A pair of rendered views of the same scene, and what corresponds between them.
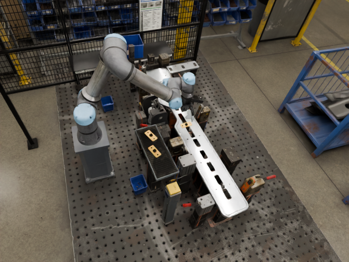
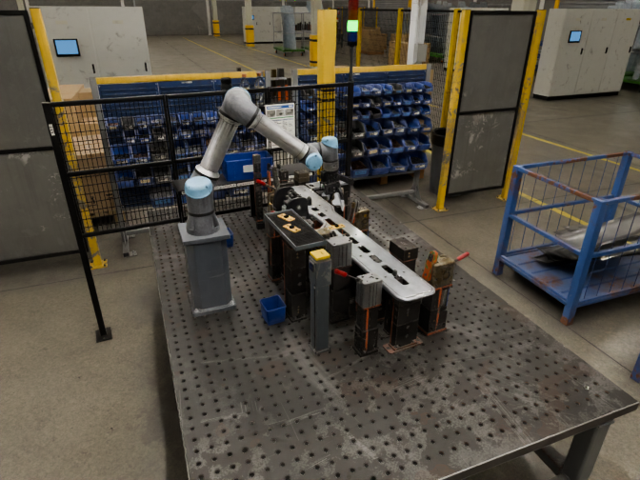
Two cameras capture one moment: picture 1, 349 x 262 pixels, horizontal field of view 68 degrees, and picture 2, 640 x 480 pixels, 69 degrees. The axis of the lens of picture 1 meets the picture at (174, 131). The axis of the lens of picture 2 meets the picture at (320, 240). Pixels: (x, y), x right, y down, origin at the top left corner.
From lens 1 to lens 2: 106 cm
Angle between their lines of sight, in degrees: 25
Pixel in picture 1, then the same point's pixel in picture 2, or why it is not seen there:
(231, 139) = not seen: hidden behind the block
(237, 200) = (418, 285)
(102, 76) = (221, 137)
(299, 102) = (523, 254)
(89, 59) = not seen: hidden behind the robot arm
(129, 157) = (257, 290)
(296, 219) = (528, 341)
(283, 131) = (508, 296)
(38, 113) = (115, 298)
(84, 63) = not seen: hidden behind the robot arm
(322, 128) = (567, 280)
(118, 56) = (242, 96)
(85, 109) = (199, 181)
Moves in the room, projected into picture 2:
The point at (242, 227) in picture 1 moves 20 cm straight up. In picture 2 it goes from (441, 352) to (447, 313)
